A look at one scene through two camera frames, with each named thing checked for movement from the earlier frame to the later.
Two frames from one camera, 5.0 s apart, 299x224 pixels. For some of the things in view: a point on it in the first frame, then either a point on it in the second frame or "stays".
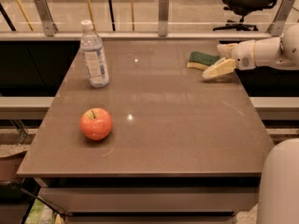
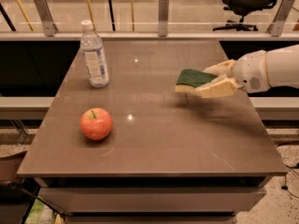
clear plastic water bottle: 92,49 stays
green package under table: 40,214 stays
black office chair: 242,0 stays
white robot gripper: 245,55 -> 250,72
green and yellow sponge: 201,61 -> 189,79
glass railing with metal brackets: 148,12 stays
